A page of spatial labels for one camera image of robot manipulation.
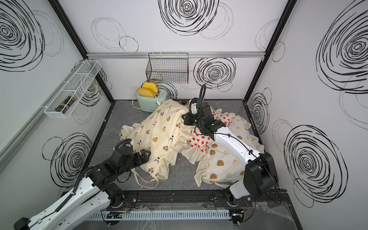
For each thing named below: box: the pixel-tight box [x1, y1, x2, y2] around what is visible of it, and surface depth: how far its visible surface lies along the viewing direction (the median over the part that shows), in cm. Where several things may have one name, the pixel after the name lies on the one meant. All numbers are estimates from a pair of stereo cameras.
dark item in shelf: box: [54, 94, 77, 114], surface depth 69 cm
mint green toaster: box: [136, 89, 169, 113], surface depth 104 cm
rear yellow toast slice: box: [142, 81, 159, 94], surface depth 103 cm
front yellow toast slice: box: [137, 87, 155, 98], surface depth 101 cm
